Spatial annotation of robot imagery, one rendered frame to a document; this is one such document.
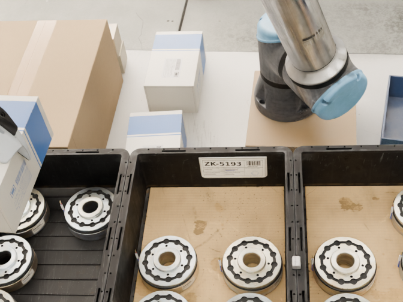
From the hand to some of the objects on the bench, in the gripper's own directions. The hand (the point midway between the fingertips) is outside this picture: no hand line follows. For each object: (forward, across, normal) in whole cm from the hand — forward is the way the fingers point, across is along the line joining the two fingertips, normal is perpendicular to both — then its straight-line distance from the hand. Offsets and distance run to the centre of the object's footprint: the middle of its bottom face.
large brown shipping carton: (+41, -14, +38) cm, 58 cm away
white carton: (+41, +15, +58) cm, 73 cm away
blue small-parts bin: (+41, +72, +45) cm, 94 cm away
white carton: (+41, +15, +30) cm, 53 cm away
